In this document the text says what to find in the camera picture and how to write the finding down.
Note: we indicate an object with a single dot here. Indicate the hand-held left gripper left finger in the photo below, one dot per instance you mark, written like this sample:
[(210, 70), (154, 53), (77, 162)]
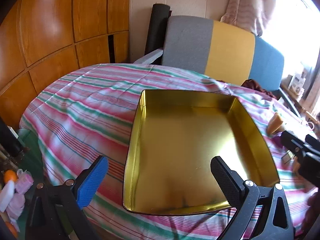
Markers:
[(91, 182)]

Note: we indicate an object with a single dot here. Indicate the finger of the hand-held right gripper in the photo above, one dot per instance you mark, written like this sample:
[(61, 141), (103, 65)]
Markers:
[(313, 143), (292, 142)]

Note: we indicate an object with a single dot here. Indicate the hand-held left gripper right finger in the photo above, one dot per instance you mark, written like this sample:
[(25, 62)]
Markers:
[(225, 182)]

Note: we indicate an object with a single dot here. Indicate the tan pastry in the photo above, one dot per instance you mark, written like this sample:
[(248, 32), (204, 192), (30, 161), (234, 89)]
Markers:
[(274, 124)]

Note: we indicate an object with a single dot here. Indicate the gold tin tray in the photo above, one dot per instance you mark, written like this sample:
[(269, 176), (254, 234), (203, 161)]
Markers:
[(190, 140)]

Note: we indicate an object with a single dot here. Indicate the wooden desk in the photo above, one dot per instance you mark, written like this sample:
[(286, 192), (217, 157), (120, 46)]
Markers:
[(302, 107)]

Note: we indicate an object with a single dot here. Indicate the white box blue print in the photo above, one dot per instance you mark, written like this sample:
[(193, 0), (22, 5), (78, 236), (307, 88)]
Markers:
[(297, 82)]

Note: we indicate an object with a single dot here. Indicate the dark red cloth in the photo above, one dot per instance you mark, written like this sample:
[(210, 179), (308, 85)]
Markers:
[(257, 86)]

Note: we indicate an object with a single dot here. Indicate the pink packet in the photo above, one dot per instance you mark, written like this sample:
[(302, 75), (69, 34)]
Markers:
[(16, 205), (23, 182)]

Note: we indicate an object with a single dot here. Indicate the striped tablecloth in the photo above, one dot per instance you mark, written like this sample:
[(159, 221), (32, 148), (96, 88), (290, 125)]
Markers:
[(87, 110)]

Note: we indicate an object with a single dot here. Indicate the orange fruit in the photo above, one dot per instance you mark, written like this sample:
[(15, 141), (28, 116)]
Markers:
[(10, 176)]

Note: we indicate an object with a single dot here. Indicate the white plastic bottle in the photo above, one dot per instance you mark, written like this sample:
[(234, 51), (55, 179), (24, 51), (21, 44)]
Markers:
[(6, 197)]

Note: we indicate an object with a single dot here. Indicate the grey yellow blue chair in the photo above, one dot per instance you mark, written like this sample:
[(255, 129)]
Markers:
[(230, 47)]

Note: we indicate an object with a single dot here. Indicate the pink patterned curtain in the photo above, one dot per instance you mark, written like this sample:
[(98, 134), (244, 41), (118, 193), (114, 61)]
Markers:
[(247, 5)]

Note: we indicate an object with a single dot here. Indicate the wooden wardrobe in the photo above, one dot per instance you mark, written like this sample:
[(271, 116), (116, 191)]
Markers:
[(50, 30)]

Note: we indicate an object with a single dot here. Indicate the black rolled mat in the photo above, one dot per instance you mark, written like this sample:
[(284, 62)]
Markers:
[(157, 27)]

